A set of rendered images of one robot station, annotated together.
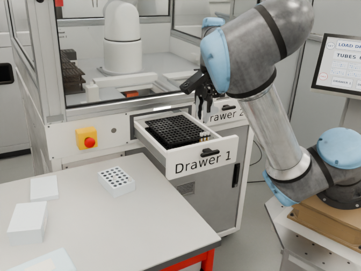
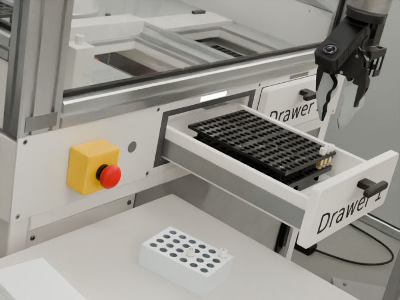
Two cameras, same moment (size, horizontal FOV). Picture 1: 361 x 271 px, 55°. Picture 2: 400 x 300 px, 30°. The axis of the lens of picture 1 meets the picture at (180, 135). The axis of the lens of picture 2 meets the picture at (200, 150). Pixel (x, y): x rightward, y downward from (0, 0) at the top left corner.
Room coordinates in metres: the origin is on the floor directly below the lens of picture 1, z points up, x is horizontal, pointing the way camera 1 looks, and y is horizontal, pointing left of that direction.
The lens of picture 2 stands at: (0.10, 0.66, 1.42)
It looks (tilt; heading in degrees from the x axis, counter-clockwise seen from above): 23 degrees down; 335
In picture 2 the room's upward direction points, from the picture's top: 12 degrees clockwise
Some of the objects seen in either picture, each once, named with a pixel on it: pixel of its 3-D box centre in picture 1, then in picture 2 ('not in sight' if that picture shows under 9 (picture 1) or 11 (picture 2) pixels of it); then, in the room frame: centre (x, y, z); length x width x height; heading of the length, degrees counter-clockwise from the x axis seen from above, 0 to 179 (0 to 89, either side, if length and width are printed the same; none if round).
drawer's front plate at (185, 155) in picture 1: (203, 156); (351, 196); (1.07, -0.08, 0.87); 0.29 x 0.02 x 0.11; 120
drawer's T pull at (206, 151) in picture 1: (208, 151); (369, 186); (1.04, -0.10, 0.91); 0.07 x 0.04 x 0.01; 120
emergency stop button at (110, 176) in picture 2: (89, 142); (108, 175); (1.13, 0.34, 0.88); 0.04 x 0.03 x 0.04; 120
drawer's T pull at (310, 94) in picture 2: (227, 107); (309, 93); (1.48, -0.21, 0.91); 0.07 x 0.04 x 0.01; 120
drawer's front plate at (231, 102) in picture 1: (223, 111); (296, 102); (1.50, -0.19, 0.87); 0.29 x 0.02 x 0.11; 120
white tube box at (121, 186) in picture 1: (116, 180); (186, 260); (1.03, 0.22, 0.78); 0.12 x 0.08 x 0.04; 39
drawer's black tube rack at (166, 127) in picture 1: (176, 135); (259, 153); (1.24, 0.02, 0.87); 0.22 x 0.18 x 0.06; 30
